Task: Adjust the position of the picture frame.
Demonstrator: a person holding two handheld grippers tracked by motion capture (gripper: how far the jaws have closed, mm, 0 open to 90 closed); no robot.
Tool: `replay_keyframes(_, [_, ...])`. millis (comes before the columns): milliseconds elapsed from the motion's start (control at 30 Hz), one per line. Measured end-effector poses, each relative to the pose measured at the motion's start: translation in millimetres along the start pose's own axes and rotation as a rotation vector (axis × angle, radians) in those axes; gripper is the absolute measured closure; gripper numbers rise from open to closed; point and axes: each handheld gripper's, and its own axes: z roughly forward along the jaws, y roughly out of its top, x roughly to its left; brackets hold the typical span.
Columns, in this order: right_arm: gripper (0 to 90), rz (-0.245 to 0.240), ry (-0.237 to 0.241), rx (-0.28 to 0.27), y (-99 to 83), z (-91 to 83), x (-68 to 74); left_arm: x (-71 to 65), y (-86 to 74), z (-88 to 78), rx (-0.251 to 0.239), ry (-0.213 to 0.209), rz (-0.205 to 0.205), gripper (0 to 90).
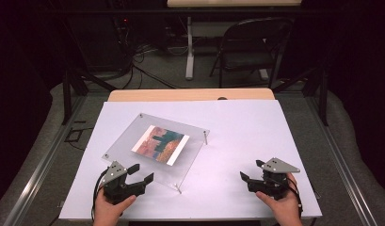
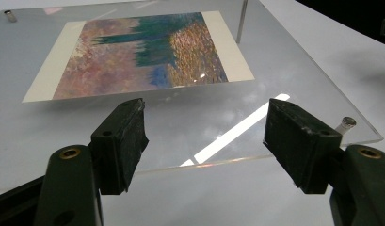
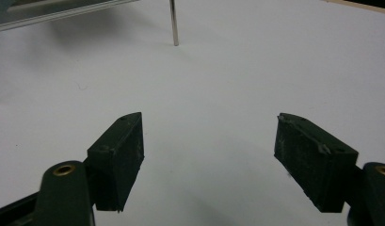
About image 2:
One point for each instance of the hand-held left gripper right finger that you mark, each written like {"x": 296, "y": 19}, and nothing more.
{"x": 301, "y": 147}

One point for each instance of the clear acrylic picture frame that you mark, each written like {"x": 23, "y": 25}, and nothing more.
{"x": 193, "y": 125}

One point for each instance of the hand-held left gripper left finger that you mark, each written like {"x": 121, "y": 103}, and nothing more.
{"x": 118, "y": 147}

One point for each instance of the metal frame rod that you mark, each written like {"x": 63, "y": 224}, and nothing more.
{"x": 346, "y": 123}
{"x": 242, "y": 20}

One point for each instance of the painting print with white border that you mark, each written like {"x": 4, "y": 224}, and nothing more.
{"x": 133, "y": 62}

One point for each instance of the metal frame screw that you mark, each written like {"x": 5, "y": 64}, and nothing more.
{"x": 10, "y": 15}

